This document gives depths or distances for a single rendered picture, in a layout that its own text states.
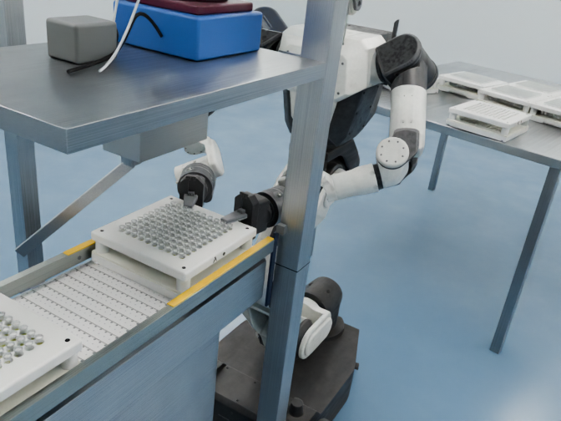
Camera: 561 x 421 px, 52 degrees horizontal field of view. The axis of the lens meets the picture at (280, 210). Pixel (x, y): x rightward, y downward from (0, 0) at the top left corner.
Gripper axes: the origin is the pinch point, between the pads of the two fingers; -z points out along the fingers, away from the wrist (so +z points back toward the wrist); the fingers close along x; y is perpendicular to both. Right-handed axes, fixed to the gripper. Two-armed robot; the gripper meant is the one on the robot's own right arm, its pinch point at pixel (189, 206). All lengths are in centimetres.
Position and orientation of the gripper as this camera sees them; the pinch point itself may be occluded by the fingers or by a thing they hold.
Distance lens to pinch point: 136.0
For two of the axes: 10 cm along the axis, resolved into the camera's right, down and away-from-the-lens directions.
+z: -0.1, -4.3, 9.0
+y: -9.9, -1.0, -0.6
